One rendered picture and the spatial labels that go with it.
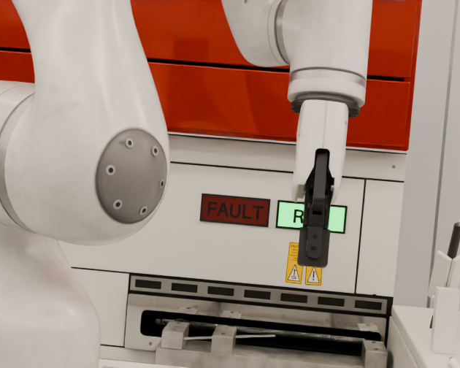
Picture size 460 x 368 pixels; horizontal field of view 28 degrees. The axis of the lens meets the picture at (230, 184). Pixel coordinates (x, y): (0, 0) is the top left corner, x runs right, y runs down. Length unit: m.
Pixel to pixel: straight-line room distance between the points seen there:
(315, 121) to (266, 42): 0.12
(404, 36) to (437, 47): 1.56
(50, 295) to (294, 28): 0.43
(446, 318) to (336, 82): 0.41
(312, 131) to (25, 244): 0.33
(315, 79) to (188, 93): 0.57
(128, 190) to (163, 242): 0.92
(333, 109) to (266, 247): 0.64
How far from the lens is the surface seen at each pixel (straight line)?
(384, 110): 1.51
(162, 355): 1.49
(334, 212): 1.56
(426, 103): 3.07
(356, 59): 0.99
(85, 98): 0.66
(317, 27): 0.99
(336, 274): 1.57
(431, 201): 3.07
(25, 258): 0.78
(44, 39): 0.68
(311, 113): 0.96
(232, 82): 1.51
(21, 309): 0.73
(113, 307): 1.61
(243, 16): 1.02
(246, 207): 1.56
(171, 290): 1.59
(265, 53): 1.04
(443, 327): 1.24
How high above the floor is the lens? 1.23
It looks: 3 degrees down
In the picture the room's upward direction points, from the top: 5 degrees clockwise
